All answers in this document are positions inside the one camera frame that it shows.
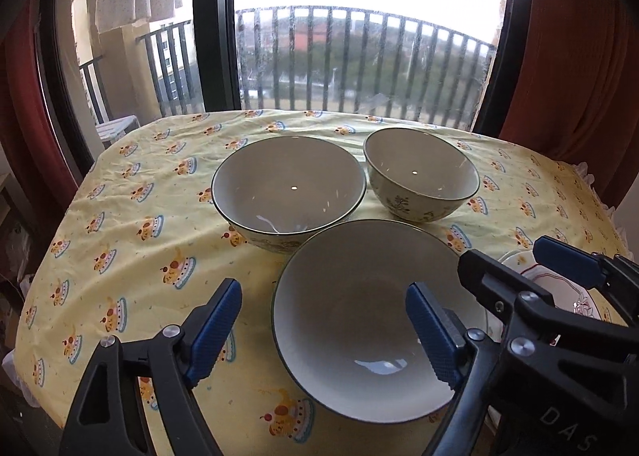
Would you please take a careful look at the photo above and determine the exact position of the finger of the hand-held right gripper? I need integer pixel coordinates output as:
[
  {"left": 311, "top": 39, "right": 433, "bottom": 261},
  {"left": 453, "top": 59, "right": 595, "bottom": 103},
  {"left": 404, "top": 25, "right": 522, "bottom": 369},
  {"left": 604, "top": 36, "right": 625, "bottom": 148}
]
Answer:
[
  {"left": 532, "top": 235, "right": 639, "bottom": 328},
  {"left": 458, "top": 249, "right": 561, "bottom": 338}
]

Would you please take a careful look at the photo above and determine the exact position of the red curtain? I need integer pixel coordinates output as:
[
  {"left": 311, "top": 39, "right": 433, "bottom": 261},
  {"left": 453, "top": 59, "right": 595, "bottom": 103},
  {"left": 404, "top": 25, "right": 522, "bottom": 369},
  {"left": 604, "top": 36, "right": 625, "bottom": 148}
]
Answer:
[
  {"left": 0, "top": 2, "right": 75, "bottom": 217},
  {"left": 499, "top": 0, "right": 639, "bottom": 207}
]

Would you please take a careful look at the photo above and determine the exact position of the plain beige ceramic bowl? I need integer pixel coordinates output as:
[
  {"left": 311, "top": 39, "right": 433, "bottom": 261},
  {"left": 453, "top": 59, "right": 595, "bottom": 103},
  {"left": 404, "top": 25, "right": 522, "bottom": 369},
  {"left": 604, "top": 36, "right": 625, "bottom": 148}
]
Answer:
[{"left": 271, "top": 219, "right": 492, "bottom": 426}]

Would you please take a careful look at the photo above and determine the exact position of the balcony railing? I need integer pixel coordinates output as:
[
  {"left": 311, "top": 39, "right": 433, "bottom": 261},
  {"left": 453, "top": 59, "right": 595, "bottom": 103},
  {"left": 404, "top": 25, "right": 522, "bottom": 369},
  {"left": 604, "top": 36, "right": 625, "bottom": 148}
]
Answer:
[{"left": 80, "top": 6, "right": 497, "bottom": 130}]

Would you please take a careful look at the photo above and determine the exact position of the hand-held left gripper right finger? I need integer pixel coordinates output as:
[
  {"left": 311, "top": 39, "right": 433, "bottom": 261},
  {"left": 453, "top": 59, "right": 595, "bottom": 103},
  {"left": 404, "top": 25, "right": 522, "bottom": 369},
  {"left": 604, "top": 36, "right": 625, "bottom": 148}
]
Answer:
[{"left": 405, "top": 281, "right": 505, "bottom": 456}]

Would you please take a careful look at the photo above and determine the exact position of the white plate with red rim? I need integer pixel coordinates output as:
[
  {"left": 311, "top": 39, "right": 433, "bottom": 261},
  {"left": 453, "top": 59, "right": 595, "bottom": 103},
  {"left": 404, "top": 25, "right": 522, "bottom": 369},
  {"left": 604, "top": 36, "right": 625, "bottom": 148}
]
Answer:
[{"left": 519, "top": 266, "right": 625, "bottom": 327}]

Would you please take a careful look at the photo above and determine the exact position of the yellow printed tablecloth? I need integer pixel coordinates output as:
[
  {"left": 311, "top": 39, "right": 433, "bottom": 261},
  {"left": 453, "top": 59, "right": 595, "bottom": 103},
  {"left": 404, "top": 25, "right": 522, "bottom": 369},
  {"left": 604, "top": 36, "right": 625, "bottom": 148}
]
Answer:
[{"left": 12, "top": 109, "right": 632, "bottom": 456}]

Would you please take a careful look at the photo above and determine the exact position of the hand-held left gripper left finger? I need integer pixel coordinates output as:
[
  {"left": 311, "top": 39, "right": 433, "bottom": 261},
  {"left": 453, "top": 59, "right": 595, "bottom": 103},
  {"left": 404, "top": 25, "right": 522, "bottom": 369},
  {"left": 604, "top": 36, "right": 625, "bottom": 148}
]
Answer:
[{"left": 59, "top": 278, "right": 244, "bottom": 456}]

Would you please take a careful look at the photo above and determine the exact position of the black window frame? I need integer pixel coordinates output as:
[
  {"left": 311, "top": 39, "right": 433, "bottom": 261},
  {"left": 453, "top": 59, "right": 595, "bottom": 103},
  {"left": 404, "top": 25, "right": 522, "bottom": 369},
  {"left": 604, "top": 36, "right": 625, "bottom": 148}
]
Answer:
[{"left": 35, "top": 0, "right": 537, "bottom": 177}]

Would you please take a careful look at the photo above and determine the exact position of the white plastic chair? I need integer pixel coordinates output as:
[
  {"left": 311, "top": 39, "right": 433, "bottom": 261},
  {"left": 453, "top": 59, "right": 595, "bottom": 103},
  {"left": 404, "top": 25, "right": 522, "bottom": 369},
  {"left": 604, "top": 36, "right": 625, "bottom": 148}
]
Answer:
[{"left": 95, "top": 115, "right": 141, "bottom": 148}]

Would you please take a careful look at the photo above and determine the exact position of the white red-rimmed plate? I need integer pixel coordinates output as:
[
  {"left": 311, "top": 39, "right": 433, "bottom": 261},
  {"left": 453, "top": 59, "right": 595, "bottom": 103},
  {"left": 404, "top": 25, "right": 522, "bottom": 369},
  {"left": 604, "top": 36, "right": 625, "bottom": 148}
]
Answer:
[{"left": 499, "top": 250, "right": 625, "bottom": 332}]

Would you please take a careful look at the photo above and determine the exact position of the beige bowl with floral print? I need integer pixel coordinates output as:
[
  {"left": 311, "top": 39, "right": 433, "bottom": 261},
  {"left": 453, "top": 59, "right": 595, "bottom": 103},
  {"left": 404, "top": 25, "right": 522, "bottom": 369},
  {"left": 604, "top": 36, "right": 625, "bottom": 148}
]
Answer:
[{"left": 363, "top": 127, "right": 481, "bottom": 224}]

